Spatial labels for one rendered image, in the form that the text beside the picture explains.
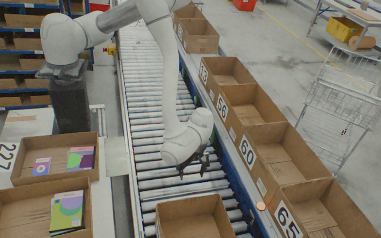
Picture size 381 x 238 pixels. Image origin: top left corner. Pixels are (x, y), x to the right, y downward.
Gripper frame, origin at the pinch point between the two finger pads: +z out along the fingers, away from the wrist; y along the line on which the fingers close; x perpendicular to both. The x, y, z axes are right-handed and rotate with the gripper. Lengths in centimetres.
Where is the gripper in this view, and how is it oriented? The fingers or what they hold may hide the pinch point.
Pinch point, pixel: (191, 174)
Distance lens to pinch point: 140.4
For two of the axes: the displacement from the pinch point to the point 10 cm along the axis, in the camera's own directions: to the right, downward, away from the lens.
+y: -9.6, 0.7, -2.9
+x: 2.6, 6.4, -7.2
